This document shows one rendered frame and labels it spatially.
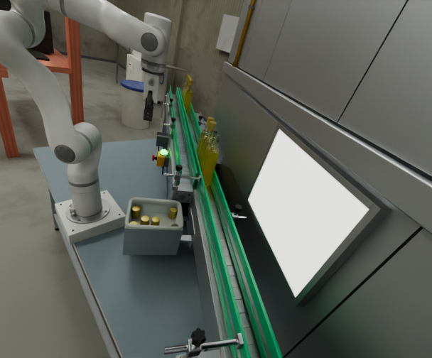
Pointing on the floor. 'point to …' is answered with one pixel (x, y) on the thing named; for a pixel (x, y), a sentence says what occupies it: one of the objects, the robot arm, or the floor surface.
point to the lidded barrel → (133, 104)
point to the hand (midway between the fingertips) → (148, 113)
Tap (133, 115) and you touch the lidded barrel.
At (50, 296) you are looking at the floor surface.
